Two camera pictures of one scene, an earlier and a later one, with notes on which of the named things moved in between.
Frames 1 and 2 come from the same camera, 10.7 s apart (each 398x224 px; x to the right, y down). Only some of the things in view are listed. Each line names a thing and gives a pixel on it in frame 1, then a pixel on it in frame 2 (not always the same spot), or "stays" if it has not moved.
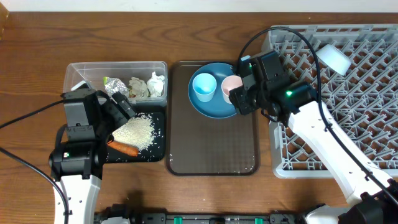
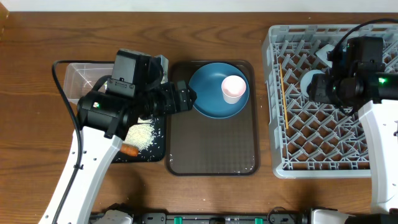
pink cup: (229, 83) stays
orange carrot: (124, 148) stays
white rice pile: (138, 132) stays
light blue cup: (204, 86) -> (306, 79)
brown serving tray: (200, 145) stays
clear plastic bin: (94, 73) stays
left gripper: (126, 106) -> (168, 90)
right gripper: (238, 97) -> (317, 89)
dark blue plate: (217, 107) stays
